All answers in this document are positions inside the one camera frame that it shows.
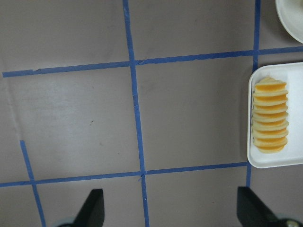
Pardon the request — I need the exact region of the cream plate under lemon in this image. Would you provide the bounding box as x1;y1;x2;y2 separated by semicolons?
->
275;0;303;43

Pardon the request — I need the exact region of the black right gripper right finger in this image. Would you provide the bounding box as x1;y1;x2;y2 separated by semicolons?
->
237;186;303;227

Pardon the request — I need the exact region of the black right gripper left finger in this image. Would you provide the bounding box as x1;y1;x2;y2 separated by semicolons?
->
58;189;105;227

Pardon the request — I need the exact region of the white rectangular tray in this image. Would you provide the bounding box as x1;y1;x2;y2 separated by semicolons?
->
247;62;303;168

